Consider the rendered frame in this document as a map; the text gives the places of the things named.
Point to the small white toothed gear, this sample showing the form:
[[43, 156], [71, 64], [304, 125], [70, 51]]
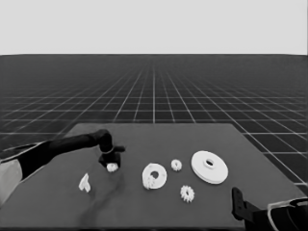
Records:
[[146, 183], [173, 165], [184, 194], [109, 167]]

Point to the large thick white disc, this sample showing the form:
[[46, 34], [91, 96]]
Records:
[[217, 173]]

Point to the small white T-shaped piece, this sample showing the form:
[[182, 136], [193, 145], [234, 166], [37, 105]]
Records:
[[85, 185]]

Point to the white round carrier with pins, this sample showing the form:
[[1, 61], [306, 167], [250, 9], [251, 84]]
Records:
[[161, 174]]

